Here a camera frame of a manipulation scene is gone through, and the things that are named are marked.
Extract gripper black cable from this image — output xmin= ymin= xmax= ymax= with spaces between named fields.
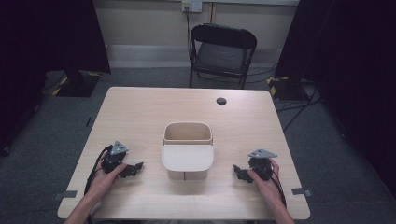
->
xmin=270 ymin=167 xmax=288 ymax=209
xmin=83 ymin=144 xmax=114 ymax=196

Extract person's left hand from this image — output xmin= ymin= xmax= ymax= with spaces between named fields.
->
xmin=88 ymin=161 xmax=129 ymax=201

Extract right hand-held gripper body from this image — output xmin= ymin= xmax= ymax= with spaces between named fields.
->
xmin=247 ymin=147 xmax=278 ymax=182

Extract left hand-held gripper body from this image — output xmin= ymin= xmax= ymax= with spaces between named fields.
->
xmin=101 ymin=140 xmax=129 ymax=175

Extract black stand base striped tape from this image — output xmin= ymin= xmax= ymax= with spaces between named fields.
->
xmin=266 ymin=76 xmax=313 ymax=102
xmin=51 ymin=69 xmax=103 ymax=98

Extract person's right hand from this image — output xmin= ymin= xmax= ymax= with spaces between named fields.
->
xmin=247 ymin=158 xmax=283 ymax=203

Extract beige storage box with lid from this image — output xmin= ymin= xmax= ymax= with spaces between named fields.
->
xmin=161 ymin=120 xmax=216 ymax=182

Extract grey tape strip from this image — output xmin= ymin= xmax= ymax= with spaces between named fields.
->
xmin=290 ymin=187 xmax=313 ymax=198
xmin=52 ymin=189 xmax=78 ymax=201

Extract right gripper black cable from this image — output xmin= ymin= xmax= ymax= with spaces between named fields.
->
xmin=270 ymin=167 xmax=288 ymax=209

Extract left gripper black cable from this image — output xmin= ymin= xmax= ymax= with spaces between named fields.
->
xmin=83 ymin=144 xmax=114 ymax=196

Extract black wall outlet cable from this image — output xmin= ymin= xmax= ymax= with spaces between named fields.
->
xmin=185 ymin=6 xmax=193 ymax=64

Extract black floor cables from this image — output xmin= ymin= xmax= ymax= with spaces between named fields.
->
xmin=276 ymin=85 xmax=324 ymax=133

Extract black folding chair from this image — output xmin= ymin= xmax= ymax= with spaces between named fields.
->
xmin=189 ymin=22 xmax=259 ymax=90

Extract white wall outlet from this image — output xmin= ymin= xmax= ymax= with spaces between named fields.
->
xmin=181 ymin=0 xmax=204 ymax=14

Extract black curtain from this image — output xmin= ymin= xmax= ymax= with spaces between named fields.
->
xmin=0 ymin=0 xmax=112 ymax=157
xmin=274 ymin=0 xmax=396 ymax=198

